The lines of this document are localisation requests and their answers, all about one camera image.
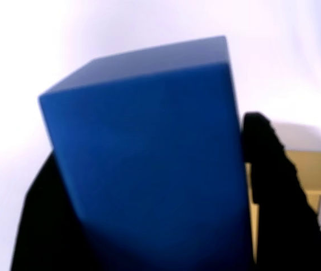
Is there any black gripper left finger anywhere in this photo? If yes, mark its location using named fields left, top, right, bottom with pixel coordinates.
left=9, top=150, right=100, bottom=271

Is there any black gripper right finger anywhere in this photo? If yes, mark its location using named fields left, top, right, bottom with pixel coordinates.
left=243, top=112, right=321, bottom=271

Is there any blue block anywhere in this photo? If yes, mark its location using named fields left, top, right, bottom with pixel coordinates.
left=38, top=35, right=256, bottom=271

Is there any yellow open box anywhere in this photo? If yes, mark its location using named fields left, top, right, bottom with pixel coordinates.
left=244, top=149, right=321, bottom=268

